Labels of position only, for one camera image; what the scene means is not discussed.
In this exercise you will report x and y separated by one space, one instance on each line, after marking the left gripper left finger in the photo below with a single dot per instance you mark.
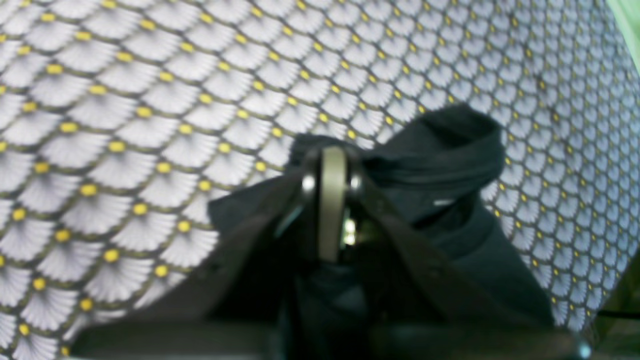
242 303

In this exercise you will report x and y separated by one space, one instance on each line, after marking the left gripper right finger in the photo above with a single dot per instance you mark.
419 306

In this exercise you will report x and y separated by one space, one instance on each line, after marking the dark navy T-shirt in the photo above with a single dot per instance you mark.
433 171

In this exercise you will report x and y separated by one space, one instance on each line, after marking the fan-patterned tablecloth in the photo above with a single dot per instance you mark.
121 119

